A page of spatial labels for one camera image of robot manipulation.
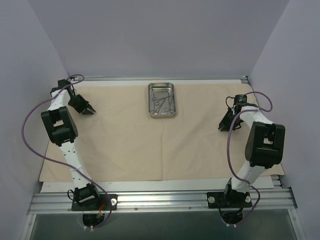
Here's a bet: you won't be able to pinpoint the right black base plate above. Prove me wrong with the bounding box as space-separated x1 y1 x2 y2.
206 190 253 209

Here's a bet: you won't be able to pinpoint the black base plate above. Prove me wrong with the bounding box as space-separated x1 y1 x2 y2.
206 190 253 209
71 193 118 212

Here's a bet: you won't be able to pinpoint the aluminium front rail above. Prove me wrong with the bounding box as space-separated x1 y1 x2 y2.
28 188 297 214

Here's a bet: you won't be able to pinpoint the steel surgical scissors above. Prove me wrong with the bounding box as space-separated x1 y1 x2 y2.
151 95 172 106

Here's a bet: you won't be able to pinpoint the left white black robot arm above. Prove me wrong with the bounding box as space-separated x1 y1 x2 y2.
41 79 101 210

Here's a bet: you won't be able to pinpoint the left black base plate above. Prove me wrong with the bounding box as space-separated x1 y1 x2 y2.
71 193 118 212

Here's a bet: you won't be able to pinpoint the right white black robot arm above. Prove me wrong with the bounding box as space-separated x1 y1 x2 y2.
218 91 286 207

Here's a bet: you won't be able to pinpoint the beige cloth wrap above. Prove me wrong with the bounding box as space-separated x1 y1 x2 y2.
39 83 286 182

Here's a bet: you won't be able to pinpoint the steel instrument tray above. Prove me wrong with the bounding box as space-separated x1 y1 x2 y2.
148 82 177 118

